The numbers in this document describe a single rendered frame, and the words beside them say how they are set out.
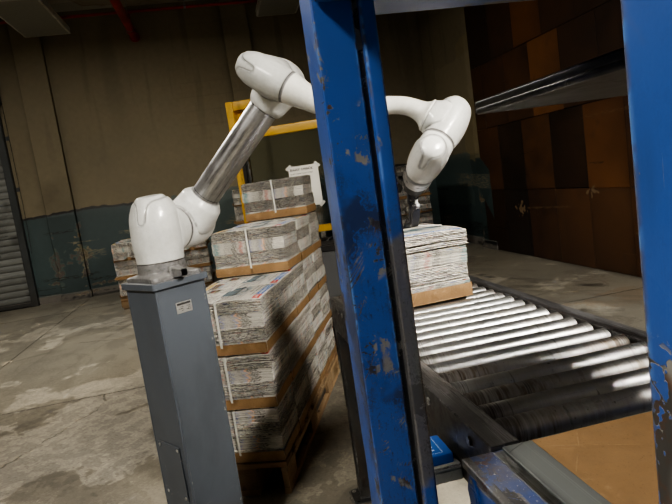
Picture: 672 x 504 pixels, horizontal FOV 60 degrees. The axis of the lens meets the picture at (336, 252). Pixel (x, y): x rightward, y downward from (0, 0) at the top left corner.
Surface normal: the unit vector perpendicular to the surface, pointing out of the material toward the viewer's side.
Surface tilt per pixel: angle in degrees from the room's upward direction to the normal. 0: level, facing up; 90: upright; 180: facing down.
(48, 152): 90
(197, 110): 90
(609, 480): 0
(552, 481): 0
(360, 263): 90
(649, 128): 90
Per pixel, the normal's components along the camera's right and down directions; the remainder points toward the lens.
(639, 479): -0.14, -0.98
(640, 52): -0.97, 0.16
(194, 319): 0.73, -0.02
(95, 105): 0.19, 0.10
